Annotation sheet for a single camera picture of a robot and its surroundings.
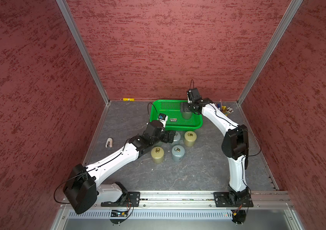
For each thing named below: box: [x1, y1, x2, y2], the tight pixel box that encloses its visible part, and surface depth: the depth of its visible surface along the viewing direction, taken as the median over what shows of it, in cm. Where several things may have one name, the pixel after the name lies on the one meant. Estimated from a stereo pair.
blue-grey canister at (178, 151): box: [171, 144, 186, 162], surface depth 85 cm
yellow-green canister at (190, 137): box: [184, 130, 198, 148], surface depth 91 cm
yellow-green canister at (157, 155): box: [151, 146, 165, 165], surface depth 85 cm
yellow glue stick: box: [122, 97, 135, 102], surface depth 124 cm
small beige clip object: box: [105, 137, 113, 148], surface depth 96 cm
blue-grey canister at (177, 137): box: [171, 130, 181, 146], surface depth 92 cm
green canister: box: [182, 111, 193, 120], surface depth 112 cm
